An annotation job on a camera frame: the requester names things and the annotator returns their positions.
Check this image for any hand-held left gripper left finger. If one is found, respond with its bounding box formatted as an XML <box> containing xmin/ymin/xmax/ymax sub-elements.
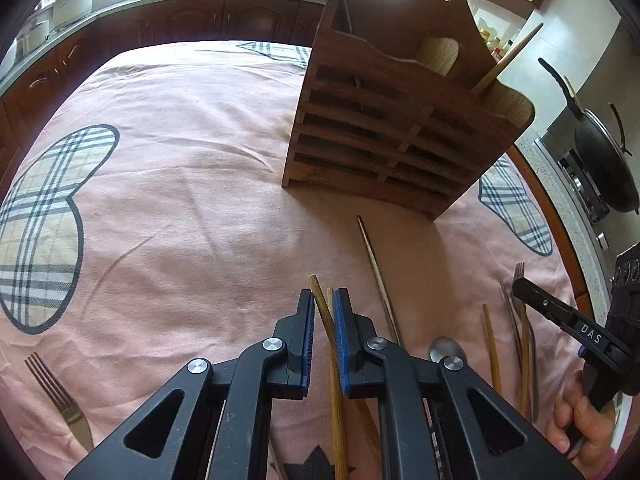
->
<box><xmin>65</xmin><ymin>289</ymin><xmax>317</xmax><ymax>480</ymax></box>

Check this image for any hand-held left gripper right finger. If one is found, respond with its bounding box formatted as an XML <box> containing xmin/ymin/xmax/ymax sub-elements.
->
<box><xmin>332</xmin><ymin>288</ymin><xmax>586</xmax><ymax>480</ymax></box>

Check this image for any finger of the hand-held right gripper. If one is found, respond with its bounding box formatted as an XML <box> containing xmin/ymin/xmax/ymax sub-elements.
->
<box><xmin>511</xmin><ymin>277</ymin><xmax>632</xmax><ymax>361</ymax></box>

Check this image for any metal spoon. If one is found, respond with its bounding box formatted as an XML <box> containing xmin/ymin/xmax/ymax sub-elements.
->
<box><xmin>429</xmin><ymin>336</ymin><xmax>468</xmax><ymax>363</ymax></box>

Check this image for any wooden utensil holder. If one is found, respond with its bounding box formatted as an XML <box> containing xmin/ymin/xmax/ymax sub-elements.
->
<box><xmin>281</xmin><ymin>0</ymin><xmax>535</xmax><ymax>222</ymax></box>

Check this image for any person's right hand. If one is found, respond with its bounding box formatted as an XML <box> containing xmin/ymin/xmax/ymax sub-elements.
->
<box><xmin>545</xmin><ymin>370</ymin><xmax>633</xmax><ymax>463</ymax></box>

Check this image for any gas stove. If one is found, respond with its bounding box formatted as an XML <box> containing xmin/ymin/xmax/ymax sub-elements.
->
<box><xmin>557</xmin><ymin>147</ymin><xmax>613</xmax><ymax>251</ymax></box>

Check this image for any black wok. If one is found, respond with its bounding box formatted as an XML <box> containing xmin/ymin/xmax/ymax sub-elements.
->
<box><xmin>538</xmin><ymin>57</ymin><xmax>640</xmax><ymax>213</ymax></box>

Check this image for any pink plaid-patch tablecloth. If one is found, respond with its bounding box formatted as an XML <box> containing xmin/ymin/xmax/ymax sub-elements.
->
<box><xmin>0</xmin><ymin>40</ymin><xmax>601</xmax><ymax>480</ymax></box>

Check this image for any small white pot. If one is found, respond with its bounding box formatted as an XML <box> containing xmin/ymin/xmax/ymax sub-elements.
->
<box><xmin>26</xmin><ymin>16</ymin><xmax>52</xmax><ymax>50</ymax></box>

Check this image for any white steamer pot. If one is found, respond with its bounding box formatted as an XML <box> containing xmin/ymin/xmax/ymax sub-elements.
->
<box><xmin>52</xmin><ymin>0</ymin><xmax>96</xmax><ymax>31</ymax></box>

